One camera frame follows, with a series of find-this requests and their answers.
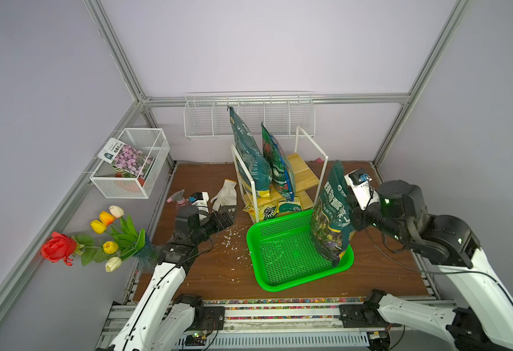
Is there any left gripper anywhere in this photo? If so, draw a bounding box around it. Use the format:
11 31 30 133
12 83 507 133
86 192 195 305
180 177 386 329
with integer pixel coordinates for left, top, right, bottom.
191 205 237 244

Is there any dark green fertilizer bag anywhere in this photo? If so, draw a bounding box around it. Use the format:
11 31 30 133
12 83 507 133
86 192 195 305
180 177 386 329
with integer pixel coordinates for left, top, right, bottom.
310 160 355 267
227 107 272 198

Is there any blue green soil bag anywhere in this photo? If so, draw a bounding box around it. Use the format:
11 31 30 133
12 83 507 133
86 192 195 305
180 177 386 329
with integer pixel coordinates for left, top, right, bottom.
261 123 296 200

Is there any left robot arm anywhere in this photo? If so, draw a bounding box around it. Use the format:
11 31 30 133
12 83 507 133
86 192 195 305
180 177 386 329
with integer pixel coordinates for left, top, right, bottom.
105 205 236 350

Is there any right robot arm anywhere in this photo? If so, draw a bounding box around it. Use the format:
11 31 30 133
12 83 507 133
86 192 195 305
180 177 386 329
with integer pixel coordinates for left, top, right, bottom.
345 175 513 350

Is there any yellow flower fertilizer packet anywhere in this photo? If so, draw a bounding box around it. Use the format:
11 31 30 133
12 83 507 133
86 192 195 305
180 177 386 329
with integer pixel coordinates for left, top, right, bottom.
243 203 279 223

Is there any white metal wooden shelf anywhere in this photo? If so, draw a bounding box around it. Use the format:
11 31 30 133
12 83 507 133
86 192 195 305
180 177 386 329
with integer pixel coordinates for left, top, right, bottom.
232 127 329 223

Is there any yellow green fertilizer packet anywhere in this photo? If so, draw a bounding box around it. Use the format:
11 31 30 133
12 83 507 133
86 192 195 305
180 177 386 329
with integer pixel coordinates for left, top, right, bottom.
277 197 303 216

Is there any white work glove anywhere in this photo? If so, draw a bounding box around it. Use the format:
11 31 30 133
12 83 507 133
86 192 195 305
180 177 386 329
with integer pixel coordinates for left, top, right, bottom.
211 179 237 211

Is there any pink spray bottle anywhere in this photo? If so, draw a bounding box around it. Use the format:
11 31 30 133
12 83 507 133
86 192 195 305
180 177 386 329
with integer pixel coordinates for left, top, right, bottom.
167 190 191 209

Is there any green plastic basket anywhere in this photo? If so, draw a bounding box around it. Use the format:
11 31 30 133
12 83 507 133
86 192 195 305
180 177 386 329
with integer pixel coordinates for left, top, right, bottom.
246 209 354 293

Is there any artificial tulip bouquet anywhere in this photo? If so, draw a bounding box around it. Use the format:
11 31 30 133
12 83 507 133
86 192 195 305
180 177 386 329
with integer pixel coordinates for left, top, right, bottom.
70 206 156 273

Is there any white mesh side basket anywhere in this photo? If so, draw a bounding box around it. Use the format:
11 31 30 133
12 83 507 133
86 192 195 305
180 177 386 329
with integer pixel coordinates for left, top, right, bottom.
90 128 170 200

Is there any red artificial rose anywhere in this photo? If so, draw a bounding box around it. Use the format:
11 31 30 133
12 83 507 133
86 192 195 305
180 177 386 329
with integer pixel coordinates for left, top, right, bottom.
40 232 78 266

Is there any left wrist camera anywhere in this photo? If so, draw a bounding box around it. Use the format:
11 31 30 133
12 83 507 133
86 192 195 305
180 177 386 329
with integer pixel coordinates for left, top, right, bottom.
189 192 209 222

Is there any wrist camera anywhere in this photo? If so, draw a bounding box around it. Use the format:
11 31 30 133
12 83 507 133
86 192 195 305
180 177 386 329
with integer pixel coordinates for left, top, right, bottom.
189 192 209 222
344 168 379 210

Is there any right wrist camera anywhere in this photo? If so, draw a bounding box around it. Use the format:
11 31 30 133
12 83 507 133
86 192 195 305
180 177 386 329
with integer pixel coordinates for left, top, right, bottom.
344 168 379 210

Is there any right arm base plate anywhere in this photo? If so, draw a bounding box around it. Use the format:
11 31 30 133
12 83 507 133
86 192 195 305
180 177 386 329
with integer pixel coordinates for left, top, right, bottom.
339 303 392 330

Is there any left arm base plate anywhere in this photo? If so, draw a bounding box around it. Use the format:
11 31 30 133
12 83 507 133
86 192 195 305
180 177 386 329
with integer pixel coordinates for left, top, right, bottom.
187 307 225 331

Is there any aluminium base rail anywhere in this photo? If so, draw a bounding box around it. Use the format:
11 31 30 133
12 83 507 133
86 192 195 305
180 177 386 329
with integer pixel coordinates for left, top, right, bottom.
93 295 481 351

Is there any long white wire wall basket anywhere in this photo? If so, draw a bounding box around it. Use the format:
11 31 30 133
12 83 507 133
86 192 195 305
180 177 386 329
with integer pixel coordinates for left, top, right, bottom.
183 91 316 139

